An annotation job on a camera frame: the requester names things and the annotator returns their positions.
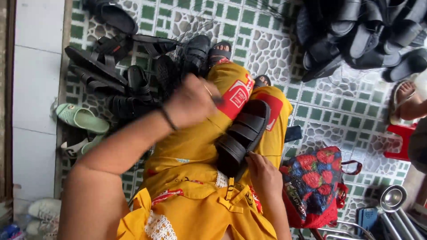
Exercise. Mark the person's right fingers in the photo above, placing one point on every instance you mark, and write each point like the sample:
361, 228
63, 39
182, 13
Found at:
255, 161

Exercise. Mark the person's left hand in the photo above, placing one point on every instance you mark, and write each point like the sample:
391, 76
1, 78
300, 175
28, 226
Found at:
186, 103

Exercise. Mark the metal frame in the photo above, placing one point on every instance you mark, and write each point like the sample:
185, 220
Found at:
400, 226

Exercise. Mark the dark phone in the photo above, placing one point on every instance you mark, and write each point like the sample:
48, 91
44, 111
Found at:
293, 134

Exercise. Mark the mint green slipper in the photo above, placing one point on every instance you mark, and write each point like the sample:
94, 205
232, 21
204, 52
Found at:
81, 118

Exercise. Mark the blue plastic object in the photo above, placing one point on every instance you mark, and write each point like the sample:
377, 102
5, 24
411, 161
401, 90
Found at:
367, 220

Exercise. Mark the metal ladle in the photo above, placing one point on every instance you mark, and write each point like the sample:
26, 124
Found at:
393, 198

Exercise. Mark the person's left fingers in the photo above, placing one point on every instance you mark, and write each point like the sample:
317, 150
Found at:
208, 93

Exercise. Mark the strawberry print bag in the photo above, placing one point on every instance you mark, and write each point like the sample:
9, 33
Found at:
313, 186

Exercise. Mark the heap of black slides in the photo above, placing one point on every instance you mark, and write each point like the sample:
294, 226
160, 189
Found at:
360, 33

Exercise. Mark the person's right foot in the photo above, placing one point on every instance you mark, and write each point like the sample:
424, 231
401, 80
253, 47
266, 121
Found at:
262, 81

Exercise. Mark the person's left foot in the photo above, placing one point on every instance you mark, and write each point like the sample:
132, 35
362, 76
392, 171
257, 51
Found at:
220, 50

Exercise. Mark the white and green slipper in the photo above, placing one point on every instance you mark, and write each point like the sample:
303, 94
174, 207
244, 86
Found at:
78, 146

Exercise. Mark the white sneakers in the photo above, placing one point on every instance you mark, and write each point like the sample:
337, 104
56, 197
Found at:
45, 216

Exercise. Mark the person's right hand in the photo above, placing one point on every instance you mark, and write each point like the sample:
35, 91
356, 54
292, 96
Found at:
267, 178

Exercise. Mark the black slide slipper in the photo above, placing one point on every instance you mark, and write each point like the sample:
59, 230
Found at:
113, 15

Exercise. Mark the red plastic stool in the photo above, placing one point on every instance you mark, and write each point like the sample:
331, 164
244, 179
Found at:
400, 143

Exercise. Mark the beige sandal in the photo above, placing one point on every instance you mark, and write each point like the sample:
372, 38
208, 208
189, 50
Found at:
395, 103

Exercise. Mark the person's yellow clothing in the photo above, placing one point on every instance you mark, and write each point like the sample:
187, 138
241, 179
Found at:
190, 156

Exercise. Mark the black wristband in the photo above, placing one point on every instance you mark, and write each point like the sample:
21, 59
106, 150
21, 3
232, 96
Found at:
167, 118

